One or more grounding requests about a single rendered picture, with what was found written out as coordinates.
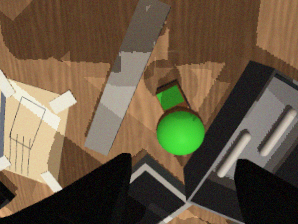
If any cream paper card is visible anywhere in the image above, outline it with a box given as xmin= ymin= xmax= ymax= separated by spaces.
xmin=0 ymin=69 xmax=76 ymax=192

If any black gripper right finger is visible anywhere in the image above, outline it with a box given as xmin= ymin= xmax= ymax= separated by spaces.
xmin=234 ymin=159 xmax=298 ymax=224

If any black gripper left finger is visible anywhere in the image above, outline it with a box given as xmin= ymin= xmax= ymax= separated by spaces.
xmin=0 ymin=153 xmax=133 ymax=224

